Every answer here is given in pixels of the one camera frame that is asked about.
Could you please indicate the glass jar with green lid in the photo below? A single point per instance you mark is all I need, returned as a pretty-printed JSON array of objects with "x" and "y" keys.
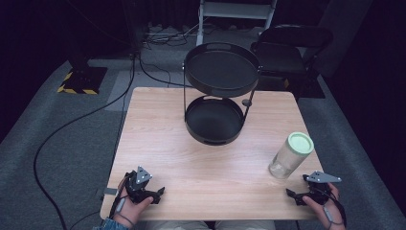
[{"x": 291, "y": 155}]

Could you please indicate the grey upright panel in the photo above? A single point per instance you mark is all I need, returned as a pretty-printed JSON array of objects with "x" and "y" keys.
[{"x": 335, "y": 35}]

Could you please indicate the black folding chair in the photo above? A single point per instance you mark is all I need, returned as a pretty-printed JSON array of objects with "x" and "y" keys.
[{"x": 282, "y": 59}]

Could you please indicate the white metal stand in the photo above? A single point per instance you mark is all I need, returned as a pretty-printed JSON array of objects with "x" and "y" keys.
[{"x": 236, "y": 10}]

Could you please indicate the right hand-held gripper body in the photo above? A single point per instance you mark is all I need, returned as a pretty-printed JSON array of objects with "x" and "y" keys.
[{"x": 319, "y": 187}]

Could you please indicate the person's left hand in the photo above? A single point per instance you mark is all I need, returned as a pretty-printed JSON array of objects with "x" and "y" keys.
[{"x": 132, "y": 209}]

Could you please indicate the grey tape piece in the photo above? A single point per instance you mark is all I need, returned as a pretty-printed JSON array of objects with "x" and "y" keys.
[{"x": 110, "y": 191}]

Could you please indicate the person's legs in light trousers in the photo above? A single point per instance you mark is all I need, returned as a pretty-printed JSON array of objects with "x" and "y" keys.
[{"x": 178, "y": 225}]

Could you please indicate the black base with hazard stripes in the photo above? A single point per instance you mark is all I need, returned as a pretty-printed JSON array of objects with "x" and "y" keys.
[{"x": 83, "y": 80}]

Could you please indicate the person's right hand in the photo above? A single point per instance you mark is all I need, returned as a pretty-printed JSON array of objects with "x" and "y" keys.
[{"x": 322, "y": 212}]

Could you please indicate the black two-tier round tray rack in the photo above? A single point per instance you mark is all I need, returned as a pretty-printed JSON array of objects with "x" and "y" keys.
[{"x": 221, "y": 68}]

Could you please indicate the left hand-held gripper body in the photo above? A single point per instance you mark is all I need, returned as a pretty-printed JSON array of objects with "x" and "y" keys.
[{"x": 139, "y": 186}]

